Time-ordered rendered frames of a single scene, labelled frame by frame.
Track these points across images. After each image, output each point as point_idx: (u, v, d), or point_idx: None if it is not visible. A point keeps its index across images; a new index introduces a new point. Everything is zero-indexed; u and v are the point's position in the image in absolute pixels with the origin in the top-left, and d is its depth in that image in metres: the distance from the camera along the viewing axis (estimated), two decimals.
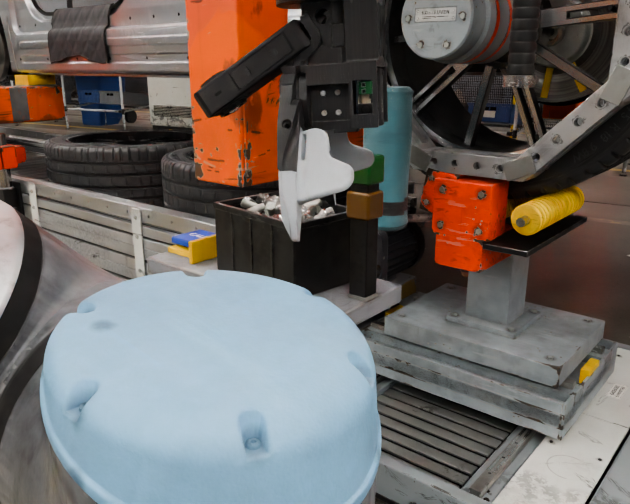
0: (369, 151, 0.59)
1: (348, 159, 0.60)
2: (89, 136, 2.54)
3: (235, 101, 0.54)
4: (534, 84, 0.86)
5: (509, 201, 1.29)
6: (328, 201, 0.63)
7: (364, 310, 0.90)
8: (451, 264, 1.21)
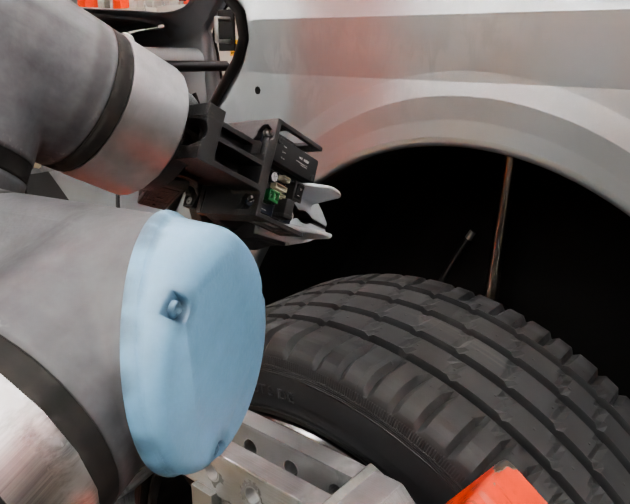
0: (328, 188, 0.51)
1: (313, 194, 0.52)
2: None
3: None
4: None
5: None
6: (316, 225, 0.57)
7: None
8: None
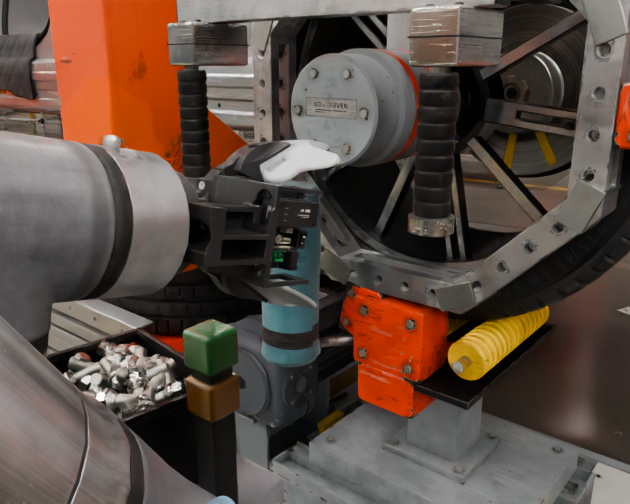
0: (327, 167, 0.49)
1: (311, 162, 0.50)
2: None
3: None
4: (453, 226, 0.59)
5: None
6: None
7: None
8: (377, 403, 0.95)
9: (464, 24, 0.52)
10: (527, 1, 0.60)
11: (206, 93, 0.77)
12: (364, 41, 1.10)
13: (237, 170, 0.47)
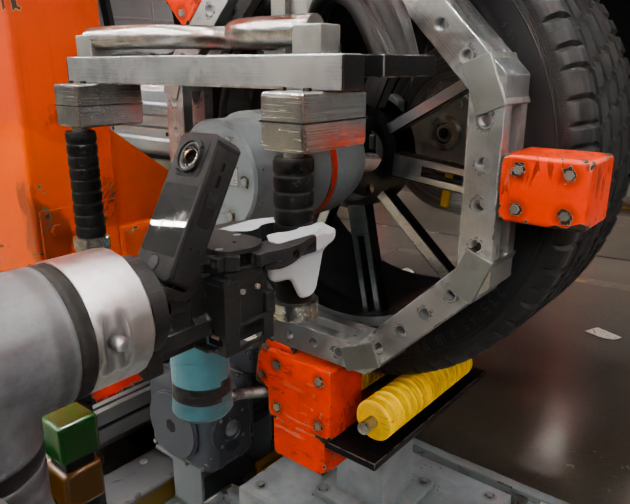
0: (299, 295, 0.53)
1: (303, 269, 0.53)
2: None
3: None
4: (318, 309, 0.58)
5: None
6: (327, 229, 0.56)
7: None
8: (292, 458, 0.93)
9: (309, 112, 0.50)
10: None
11: (96, 153, 0.75)
12: None
13: (264, 266, 0.47)
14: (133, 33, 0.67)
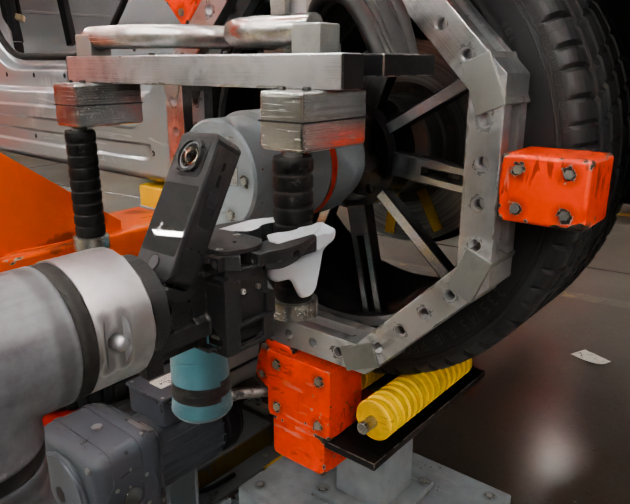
0: (299, 295, 0.53)
1: (303, 269, 0.53)
2: None
3: None
4: (317, 308, 0.58)
5: None
6: (327, 229, 0.56)
7: None
8: (291, 458, 0.93)
9: (308, 111, 0.50)
10: None
11: (96, 153, 0.75)
12: None
13: (264, 266, 0.47)
14: (132, 32, 0.67)
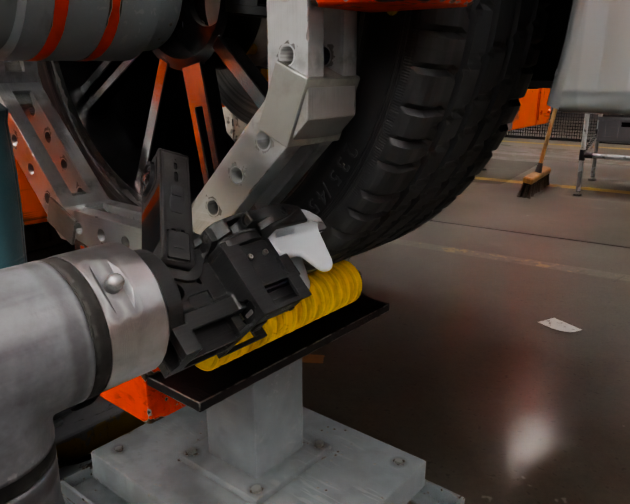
0: (319, 270, 0.51)
1: (310, 248, 0.52)
2: None
3: None
4: None
5: None
6: None
7: None
8: (116, 403, 0.71)
9: None
10: None
11: None
12: None
13: (259, 227, 0.47)
14: None
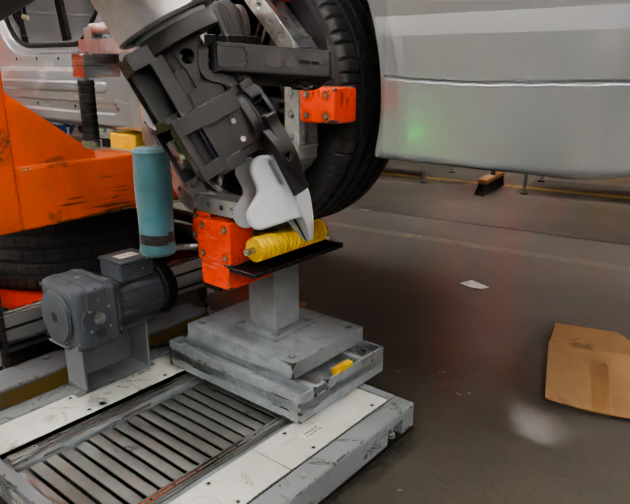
0: (246, 212, 0.52)
1: (270, 206, 0.53)
2: None
3: (290, 86, 0.56)
4: None
5: (270, 232, 1.62)
6: (308, 231, 0.57)
7: None
8: (212, 283, 1.54)
9: None
10: None
11: (94, 92, 1.36)
12: None
13: (265, 130, 0.50)
14: None
